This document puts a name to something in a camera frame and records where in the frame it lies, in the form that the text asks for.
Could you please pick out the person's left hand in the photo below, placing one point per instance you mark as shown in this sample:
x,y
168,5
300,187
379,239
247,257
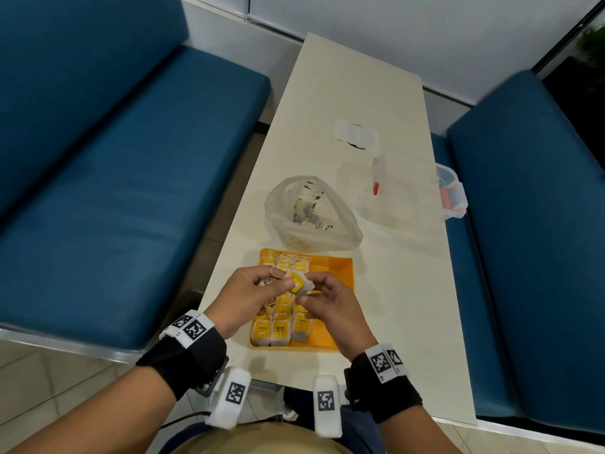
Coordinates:
x,y
236,302

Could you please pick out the person's beige shirt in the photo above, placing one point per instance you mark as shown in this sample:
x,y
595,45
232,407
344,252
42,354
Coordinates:
x,y
264,442

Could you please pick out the row of tea bags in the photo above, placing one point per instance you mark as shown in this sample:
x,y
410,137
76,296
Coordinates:
x,y
279,333

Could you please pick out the blue sofa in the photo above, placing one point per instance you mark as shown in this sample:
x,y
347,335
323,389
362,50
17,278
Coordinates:
x,y
118,184
529,255

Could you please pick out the clear plastic bag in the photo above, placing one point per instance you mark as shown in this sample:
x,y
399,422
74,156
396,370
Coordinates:
x,y
347,231

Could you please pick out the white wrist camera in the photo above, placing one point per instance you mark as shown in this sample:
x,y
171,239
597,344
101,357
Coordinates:
x,y
328,406
231,397

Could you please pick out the bunch of tea bags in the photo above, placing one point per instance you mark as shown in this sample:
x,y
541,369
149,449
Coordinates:
x,y
271,282

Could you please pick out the clear box with red latches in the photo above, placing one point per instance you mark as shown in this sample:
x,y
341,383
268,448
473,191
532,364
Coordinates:
x,y
406,198

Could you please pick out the green leafy plant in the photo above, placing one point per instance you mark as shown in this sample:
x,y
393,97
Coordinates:
x,y
593,47

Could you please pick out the black metal pole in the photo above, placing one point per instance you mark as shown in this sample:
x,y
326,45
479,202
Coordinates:
x,y
567,40

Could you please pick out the person's right hand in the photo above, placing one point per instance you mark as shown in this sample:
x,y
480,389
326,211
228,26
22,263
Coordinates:
x,y
340,316

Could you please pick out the person's left forearm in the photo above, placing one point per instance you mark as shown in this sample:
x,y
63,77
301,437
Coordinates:
x,y
118,411

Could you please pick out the white paper patch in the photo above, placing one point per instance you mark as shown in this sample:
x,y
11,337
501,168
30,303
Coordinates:
x,y
364,136

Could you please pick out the yellow tray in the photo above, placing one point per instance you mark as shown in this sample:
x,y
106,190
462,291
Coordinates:
x,y
338,269

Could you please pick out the yellow tagged tea bag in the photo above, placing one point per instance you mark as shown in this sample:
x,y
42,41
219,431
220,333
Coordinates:
x,y
298,282

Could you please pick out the person's right forearm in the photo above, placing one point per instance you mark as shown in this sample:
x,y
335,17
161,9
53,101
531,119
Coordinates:
x,y
402,411

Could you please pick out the white marker wristband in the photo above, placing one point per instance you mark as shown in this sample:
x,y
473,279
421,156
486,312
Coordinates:
x,y
385,363
191,328

